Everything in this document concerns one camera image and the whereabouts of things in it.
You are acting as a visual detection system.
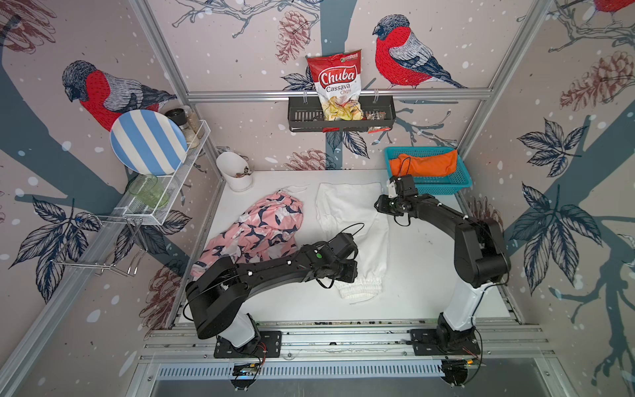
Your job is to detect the orange shorts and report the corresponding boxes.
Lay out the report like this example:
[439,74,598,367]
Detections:
[389,151,458,178]

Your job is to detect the white shorts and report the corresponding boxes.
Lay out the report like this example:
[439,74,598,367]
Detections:
[282,182,391,304]

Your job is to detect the pink patterned shorts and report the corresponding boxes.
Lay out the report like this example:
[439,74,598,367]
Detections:
[191,190,304,281]

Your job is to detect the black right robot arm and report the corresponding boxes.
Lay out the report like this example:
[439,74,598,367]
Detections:
[374,175,510,351]

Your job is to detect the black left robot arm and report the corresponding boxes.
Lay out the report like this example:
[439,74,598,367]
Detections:
[185,232,359,340]

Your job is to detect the teal plastic basket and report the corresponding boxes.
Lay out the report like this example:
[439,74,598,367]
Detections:
[384,147,472,196]

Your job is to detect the small snack packet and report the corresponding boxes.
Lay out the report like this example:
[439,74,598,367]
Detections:
[365,111,389,121]

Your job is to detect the white ceramic cup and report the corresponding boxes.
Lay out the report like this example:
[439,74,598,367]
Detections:
[216,152,253,192]

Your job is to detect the red Chuba chips bag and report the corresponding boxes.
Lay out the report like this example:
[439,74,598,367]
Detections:
[308,51,364,122]

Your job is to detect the green glass bowl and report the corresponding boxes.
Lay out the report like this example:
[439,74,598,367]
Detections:
[127,175,170,209]

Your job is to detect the dark lid spice jar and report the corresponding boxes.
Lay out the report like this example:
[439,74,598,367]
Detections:
[165,108,196,145]

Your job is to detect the blue white striped plate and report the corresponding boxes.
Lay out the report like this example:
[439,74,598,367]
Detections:
[110,109,188,176]

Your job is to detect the black wire wall basket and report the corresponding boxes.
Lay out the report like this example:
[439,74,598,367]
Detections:
[288,96,396,132]

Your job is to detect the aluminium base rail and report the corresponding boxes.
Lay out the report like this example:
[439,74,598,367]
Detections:
[137,321,556,386]

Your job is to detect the clear acrylic wall shelf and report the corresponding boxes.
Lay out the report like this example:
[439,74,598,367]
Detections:
[99,120,211,226]

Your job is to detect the chrome wire wall rack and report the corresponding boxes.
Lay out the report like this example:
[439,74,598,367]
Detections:
[51,213,148,277]

